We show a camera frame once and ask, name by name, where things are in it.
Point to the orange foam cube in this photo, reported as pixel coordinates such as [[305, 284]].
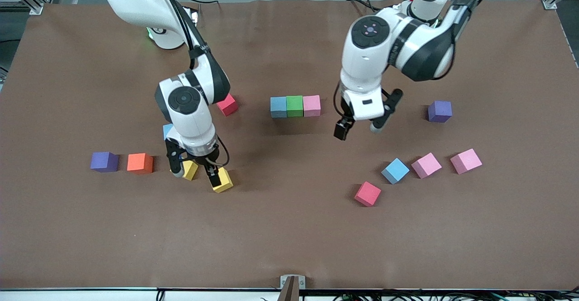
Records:
[[139, 162]]

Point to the pink foam cube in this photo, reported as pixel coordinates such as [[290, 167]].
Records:
[[311, 105], [426, 164], [466, 160]]

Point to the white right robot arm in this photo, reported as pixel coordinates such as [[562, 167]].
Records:
[[185, 102]]

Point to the purple foam cube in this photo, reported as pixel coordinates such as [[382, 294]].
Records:
[[439, 111], [103, 161]]

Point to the yellow foam cube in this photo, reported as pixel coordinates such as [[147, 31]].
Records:
[[191, 170], [225, 183]]

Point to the blue foam cube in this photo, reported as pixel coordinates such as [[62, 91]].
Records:
[[395, 170], [167, 131], [278, 106]]

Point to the brown table mat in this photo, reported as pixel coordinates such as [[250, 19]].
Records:
[[289, 237]]

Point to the red foam cube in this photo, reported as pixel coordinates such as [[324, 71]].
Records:
[[228, 105], [367, 193]]

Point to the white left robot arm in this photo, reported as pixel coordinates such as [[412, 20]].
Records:
[[371, 52]]

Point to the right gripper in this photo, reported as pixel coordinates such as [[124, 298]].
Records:
[[202, 160]]

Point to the green foam cube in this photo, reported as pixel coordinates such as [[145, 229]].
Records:
[[295, 105]]

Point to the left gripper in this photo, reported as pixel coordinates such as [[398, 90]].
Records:
[[346, 121]]

